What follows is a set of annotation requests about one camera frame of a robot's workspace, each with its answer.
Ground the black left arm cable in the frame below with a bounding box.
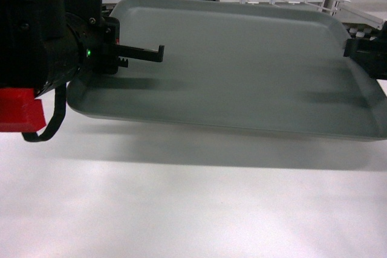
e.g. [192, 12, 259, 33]
[21, 84, 67, 143]

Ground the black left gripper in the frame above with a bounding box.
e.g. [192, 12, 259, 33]
[36, 13, 164, 95]

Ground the grey metal serving tray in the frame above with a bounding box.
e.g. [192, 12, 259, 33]
[67, 0, 386, 140]

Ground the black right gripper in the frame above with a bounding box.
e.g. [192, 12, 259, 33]
[343, 23, 386, 79]

